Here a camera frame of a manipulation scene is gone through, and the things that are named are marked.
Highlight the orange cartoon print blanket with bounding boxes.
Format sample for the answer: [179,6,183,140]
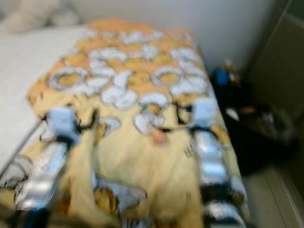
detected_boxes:
[0,18,250,228]

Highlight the light blue right wrist camera mount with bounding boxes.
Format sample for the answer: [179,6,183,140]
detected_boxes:
[192,97,219,131]

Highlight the black nightstand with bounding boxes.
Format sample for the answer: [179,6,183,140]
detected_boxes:
[211,62,302,176]

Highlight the white bed sheet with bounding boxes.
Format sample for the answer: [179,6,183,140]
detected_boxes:
[0,24,91,167]

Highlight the white plush toy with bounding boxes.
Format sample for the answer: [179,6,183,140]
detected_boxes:
[12,0,81,33]

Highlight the dark wardrobe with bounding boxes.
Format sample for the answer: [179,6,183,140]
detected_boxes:
[245,0,304,143]

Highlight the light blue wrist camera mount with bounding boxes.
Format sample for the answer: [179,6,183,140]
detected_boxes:
[192,97,219,131]
[47,107,80,144]

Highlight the small blue object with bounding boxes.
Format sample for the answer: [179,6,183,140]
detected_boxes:
[214,68,232,88]

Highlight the light blue left wrist camera mount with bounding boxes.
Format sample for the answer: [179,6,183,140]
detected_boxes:
[47,107,80,144]

